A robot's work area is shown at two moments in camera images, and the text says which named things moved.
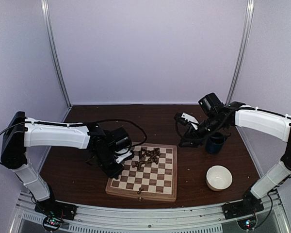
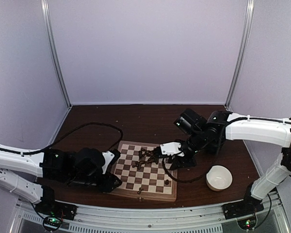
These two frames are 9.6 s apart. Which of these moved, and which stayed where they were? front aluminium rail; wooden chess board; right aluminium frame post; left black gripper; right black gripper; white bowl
Moved: right black gripper; left black gripper
Stayed: right aluminium frame post; white bowl; wooden chess board; front aluminium rail
